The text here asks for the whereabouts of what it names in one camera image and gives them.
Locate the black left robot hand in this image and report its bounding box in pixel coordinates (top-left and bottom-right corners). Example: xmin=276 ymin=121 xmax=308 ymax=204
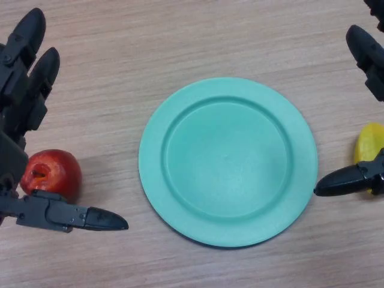
xmin=0 ymin=8 xmax=130 ymax=233

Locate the yellow starfruit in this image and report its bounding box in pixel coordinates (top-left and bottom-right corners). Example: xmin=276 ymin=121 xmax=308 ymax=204
xmin=353 ymin=122 xmax=384 ymax=196

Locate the red apple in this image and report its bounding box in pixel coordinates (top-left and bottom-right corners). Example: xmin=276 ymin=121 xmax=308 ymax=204
xmin=19 ymin=149 xmax=83 ymax=203

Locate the green round plate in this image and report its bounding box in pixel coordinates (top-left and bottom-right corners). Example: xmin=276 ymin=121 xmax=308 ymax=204
xmin=138 ymin=77 xmax=318 ymax=248

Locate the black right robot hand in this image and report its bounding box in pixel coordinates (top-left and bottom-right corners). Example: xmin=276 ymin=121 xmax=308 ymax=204
xmin=313 ymin=0 xmax=384 ymax=197

